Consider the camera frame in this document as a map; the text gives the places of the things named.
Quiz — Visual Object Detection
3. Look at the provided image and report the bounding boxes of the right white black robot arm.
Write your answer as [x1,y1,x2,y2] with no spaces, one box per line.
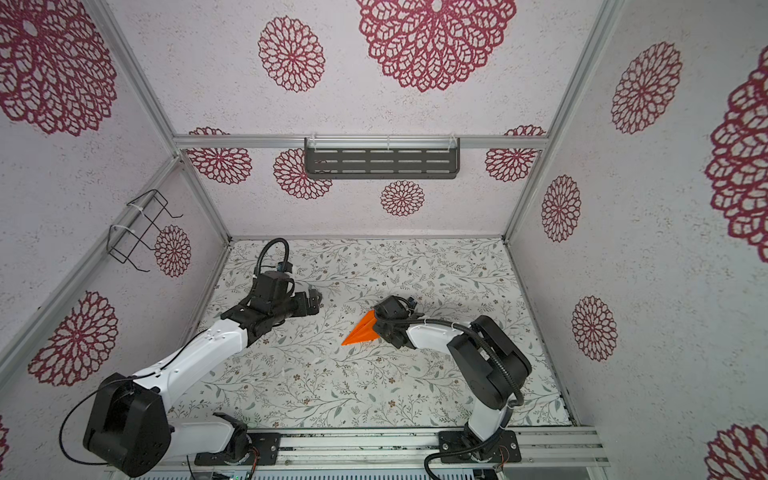
[372,307,532,444]

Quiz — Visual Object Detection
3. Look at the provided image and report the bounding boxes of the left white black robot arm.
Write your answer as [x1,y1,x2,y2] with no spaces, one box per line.
[82,289,322,477]

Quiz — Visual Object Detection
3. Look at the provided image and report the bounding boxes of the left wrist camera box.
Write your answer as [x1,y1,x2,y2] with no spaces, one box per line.
[253,271,295,302]

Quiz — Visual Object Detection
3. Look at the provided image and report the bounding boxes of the grey slotted wall shelf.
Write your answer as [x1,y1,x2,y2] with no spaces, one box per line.
[304,137,461,180]

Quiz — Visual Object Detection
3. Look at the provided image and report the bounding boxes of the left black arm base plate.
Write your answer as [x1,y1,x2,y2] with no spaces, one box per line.
[193,433,282,466]

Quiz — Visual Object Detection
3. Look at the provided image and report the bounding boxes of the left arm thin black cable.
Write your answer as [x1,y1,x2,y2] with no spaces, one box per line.
[58,329,208,467]

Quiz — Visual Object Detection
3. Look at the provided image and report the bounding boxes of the black wire wall basket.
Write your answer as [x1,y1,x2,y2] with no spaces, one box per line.
[105,189,183,273]

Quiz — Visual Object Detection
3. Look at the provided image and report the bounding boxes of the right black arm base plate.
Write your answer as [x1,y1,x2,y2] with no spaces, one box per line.
[438,430,522,464]

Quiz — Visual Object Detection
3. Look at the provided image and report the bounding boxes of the aluminium front rail frame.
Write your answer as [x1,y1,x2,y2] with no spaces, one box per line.
[144,426,611,477]

